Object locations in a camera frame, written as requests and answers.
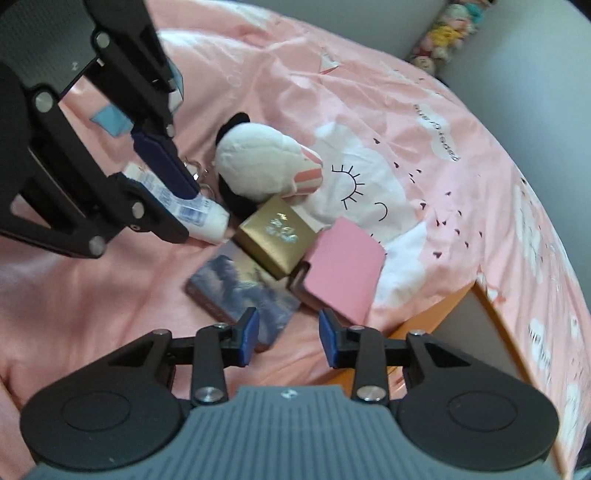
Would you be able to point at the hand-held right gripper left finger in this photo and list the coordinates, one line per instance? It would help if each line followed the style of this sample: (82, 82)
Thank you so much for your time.
(249, 337)

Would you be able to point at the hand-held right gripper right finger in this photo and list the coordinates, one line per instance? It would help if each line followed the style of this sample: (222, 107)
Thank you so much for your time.
(328, 339)

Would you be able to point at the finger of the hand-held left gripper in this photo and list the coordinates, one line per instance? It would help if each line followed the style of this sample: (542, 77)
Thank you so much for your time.
(138, 210)
(161, 161)

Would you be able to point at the dark picture book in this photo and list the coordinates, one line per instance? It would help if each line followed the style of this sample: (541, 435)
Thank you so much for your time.
(231, 290)

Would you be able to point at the pink box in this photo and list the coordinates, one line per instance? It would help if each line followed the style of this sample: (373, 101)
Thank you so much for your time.
(341, 272)

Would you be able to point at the white peach print lotion tube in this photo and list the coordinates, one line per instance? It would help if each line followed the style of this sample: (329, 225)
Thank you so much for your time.
(207, 221)

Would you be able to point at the panda plush toy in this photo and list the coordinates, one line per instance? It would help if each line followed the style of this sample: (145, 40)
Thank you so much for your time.
(258, 157)

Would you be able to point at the gold gift box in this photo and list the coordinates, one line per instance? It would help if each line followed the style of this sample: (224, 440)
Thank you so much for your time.
(272, 235)

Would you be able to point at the orange cardboard box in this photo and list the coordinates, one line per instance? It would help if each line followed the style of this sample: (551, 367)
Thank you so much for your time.
(485, 337)

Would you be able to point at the pink printed blanket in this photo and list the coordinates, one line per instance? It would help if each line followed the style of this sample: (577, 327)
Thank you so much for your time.
(438, 152)

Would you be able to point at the hanging column of plush toys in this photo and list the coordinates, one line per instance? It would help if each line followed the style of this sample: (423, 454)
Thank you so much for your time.
(443, 32)

